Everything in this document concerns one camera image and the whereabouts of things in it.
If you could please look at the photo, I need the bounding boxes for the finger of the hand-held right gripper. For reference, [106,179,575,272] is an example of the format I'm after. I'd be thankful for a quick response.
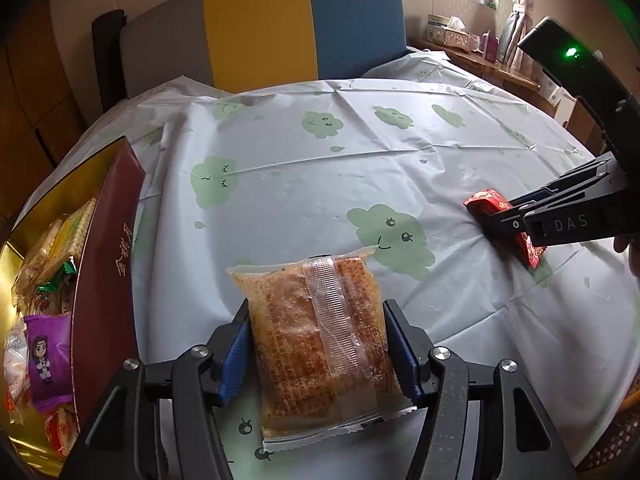
[506,155,627,210]
[481,179,640,248]

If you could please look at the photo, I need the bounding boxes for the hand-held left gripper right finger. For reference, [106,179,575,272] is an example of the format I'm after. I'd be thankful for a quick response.
[382,299,576,480]

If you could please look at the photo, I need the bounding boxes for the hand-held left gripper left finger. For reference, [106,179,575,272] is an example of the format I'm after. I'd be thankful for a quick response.
[60,300,253,480]

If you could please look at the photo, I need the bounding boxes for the clear packet brown crispy cake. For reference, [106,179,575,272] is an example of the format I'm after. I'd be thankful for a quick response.
[227,246,417,458]

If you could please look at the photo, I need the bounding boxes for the red snack packet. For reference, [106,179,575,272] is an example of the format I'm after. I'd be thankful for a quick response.
[462,187,548,269]

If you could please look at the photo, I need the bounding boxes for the gold box with maroon sides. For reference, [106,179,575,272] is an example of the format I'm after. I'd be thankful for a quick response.
[0,135,147,476]

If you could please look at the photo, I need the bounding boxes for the purple snack packet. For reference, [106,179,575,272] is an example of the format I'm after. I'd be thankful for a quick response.
[22,312,76,411]

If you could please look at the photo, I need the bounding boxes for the soda cracker packet green edges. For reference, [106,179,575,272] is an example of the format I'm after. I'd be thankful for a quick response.
[30,197,98,295]

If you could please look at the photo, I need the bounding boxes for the person's right hand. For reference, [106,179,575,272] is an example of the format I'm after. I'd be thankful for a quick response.
[614,232,640,279]

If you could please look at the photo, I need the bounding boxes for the patterned tissue box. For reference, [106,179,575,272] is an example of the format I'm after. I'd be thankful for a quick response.
[427,14,481,52]

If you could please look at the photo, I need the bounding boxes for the white tablecloth green cloud print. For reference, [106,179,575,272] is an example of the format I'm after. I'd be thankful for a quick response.
[20,50,640,480]

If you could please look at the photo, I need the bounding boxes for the wicker chair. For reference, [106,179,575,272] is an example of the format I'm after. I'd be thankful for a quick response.
[575,395,640,472]

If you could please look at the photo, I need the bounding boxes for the grey yellow blue chair back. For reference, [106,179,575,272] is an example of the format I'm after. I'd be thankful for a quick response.
[120,0,408,99]

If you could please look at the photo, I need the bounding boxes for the black chair post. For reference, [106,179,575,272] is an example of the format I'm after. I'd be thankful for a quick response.
[91,9,129,114]

